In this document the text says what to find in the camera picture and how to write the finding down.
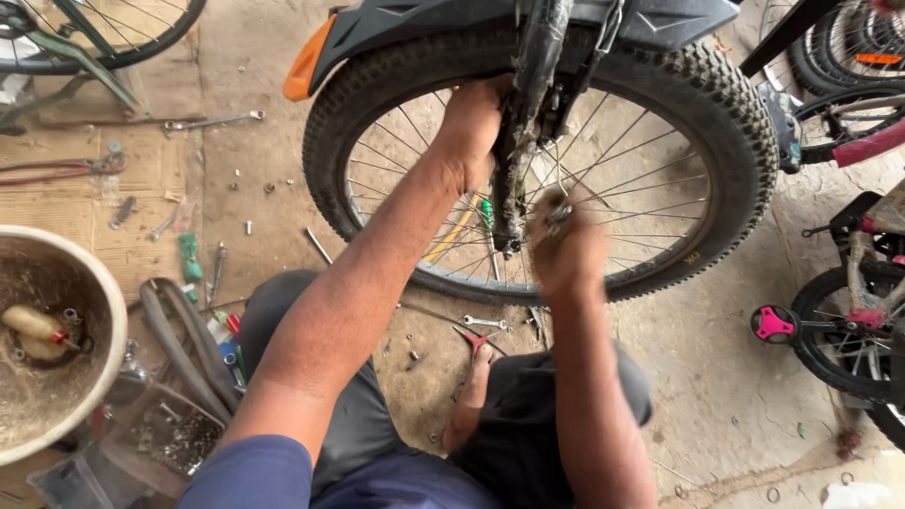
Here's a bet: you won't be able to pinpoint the person's right hand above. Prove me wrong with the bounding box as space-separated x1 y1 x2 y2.
527 187 612 302

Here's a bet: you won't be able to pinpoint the person's left hand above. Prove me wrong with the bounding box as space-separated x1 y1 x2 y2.
433 74 515 196

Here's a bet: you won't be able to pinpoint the small metal spanner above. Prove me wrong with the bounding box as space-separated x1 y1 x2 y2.
547 199 575 238

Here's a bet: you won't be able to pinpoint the plastic-wrapped black bicycle fork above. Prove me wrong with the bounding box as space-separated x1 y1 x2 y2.
491 0 575 260

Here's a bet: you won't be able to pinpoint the black plastic mudguard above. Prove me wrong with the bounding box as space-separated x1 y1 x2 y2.
307 0 743 98

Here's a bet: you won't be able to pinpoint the black knobby bicycle wheel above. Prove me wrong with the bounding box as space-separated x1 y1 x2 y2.
302 27 780 307

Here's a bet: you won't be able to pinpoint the orange mudguard reflector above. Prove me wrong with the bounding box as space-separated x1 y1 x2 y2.
283 14 339 103

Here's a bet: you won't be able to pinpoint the person's bare foot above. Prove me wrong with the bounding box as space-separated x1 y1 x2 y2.
443 344 501 455

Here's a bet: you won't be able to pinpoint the thin metal rod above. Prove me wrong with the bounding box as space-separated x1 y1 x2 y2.
304 226 335 267

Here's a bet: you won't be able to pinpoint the long steel combination wrench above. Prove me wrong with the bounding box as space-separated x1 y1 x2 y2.
163 109 267 134

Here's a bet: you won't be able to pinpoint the pink and black kids bicycle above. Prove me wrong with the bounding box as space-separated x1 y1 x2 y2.
749 177 905 455

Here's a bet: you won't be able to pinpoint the steel shaft screwdriver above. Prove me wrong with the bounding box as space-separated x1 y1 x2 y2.
204 240 229 306

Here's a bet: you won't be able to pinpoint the group of parked bicycles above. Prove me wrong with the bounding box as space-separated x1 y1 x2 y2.
738 0 905 174

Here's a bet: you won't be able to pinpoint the grey short wrench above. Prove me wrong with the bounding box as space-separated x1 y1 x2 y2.
146 211 179 243

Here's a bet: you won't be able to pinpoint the dark short wrench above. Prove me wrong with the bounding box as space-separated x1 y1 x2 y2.
108 195 138 231

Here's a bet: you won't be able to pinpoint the black rubber inner tube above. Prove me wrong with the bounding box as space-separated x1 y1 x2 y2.
139 277 246 427

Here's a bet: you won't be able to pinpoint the white rag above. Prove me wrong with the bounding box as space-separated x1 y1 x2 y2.
822 481 895 509

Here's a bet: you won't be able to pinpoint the tray of screws and nuts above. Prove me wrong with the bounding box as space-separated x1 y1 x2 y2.
105 384 229 483

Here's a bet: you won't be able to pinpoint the brown cardboard sheet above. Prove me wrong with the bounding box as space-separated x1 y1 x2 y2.
0 126 207 298

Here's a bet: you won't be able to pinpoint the cream oil bottle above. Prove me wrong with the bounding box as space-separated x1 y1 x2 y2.
0 304 73 363

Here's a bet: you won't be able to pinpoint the round metal basin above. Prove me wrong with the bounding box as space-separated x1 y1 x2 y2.
0 225 130 468

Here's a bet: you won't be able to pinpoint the red handled pliers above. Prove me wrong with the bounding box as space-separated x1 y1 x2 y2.
452 324 500 359

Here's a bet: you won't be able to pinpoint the green handled screwdriver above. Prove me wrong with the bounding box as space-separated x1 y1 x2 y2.
177 232 205 285

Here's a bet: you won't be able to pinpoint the green frame bicycle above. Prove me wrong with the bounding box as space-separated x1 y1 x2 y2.
0 0 209 137

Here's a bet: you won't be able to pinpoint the red handled cutters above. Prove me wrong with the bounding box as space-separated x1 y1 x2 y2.
0 150 129 188

